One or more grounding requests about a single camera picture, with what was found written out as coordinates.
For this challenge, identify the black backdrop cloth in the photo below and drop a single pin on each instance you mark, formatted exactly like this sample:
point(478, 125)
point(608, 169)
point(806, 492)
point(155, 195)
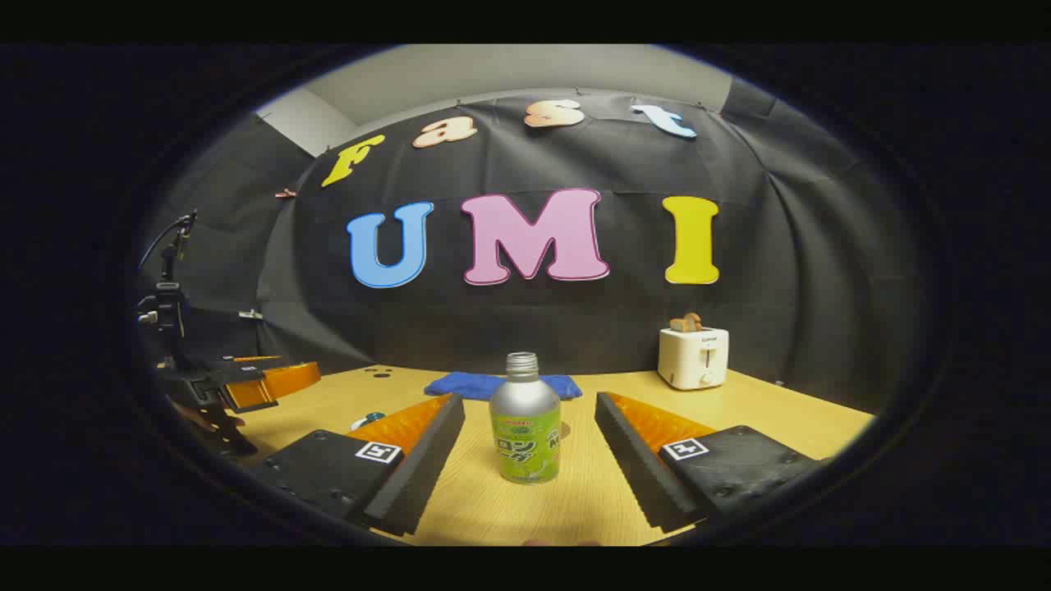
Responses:
point(739, 246)

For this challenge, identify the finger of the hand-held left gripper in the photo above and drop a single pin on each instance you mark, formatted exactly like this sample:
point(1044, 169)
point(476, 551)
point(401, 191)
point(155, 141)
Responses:
point(246, 368)
point(279, 382)

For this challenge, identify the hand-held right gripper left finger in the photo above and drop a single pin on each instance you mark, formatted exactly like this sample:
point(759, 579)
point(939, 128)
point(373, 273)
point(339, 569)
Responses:
point(419, 468)

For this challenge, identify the brown bread slice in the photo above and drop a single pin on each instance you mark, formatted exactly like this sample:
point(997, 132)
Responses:
point(686, 322)

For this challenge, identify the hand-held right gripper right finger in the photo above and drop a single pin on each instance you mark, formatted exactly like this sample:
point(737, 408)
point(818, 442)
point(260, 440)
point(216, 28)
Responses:
point(636, 464)

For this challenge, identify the silver water bottle green label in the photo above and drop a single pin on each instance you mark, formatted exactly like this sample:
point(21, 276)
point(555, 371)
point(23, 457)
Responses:
point(524, 419)

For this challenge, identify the white toaster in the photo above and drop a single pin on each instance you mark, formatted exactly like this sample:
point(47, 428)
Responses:
point(692, 357)

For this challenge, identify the blue towel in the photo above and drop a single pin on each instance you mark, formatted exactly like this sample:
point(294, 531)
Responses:
point(468, 384)

